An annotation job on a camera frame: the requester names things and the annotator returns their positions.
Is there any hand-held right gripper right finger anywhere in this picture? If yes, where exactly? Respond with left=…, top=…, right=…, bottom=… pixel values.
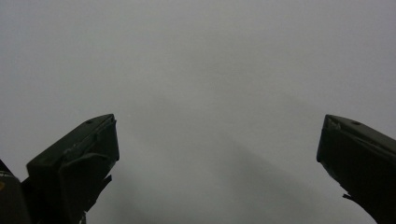
left=316, top=114, right=396, bottom=224

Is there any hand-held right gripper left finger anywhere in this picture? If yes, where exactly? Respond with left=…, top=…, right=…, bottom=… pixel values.
left=21, top=113, right=120, bottom=224

